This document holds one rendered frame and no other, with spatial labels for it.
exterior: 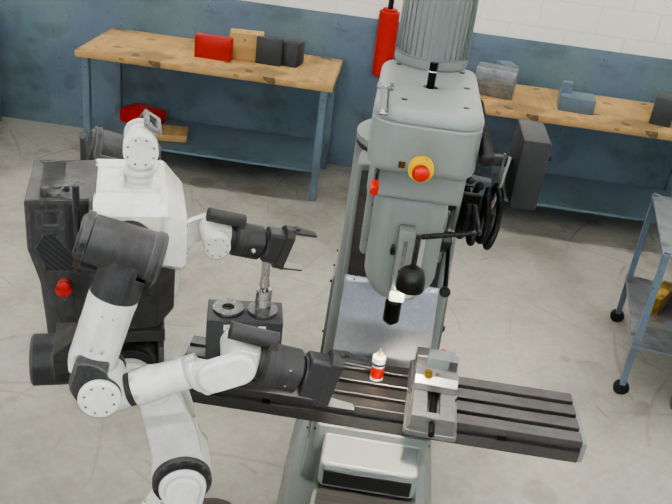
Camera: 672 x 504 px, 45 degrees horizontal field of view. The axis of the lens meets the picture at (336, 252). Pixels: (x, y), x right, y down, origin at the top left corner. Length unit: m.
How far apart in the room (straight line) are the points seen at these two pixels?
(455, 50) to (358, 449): 1.15
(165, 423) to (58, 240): 0.54
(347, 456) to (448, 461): 1.42
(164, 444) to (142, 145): 0.74
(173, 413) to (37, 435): 1.92
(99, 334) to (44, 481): 2.08
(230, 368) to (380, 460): 0.95
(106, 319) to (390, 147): 0.77
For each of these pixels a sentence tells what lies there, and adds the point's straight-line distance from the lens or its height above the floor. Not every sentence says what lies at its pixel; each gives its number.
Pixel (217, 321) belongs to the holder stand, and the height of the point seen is 1.15.
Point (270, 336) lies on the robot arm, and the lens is 1.55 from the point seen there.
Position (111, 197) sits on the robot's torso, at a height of 1.77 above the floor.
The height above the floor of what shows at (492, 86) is 0.95.
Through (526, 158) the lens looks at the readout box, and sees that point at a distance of 2.34.
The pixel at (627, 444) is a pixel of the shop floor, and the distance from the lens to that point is 4.19.
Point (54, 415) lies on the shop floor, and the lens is 3.85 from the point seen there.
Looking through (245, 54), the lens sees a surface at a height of 0.93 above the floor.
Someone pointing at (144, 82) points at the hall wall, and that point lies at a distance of 6.77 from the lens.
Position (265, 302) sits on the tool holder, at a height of 1.20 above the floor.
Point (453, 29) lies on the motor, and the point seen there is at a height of 2.00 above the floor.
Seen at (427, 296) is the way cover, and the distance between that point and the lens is 2.70.
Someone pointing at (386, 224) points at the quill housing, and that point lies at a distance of 2.09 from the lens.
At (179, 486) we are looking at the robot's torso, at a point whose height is 1.03.
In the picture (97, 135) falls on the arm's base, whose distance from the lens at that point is 1.83.
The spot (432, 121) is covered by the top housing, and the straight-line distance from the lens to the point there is 1.85.
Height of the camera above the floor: 2.43
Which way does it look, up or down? 28 degrees down
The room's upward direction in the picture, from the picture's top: 7 degrees clockwise
